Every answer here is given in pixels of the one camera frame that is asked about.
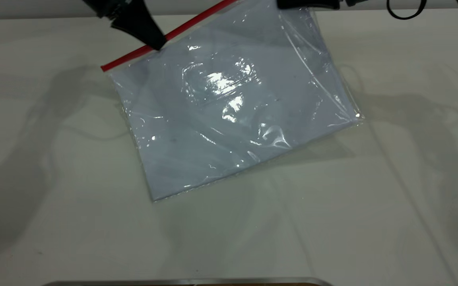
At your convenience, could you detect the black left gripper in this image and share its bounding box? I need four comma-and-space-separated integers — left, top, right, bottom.
82, 0, 167, 51

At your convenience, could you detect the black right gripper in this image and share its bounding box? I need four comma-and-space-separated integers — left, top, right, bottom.
276, 0, 369, 11

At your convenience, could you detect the clear plastic bag red zipper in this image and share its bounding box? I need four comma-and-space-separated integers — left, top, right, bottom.
101, 0, 365, 203

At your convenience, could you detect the grey metal bar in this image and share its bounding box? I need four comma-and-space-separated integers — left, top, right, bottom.
42, 277, 335, 286

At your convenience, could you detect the thin black cable loop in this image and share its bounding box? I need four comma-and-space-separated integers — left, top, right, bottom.
386, 0, 427, 21

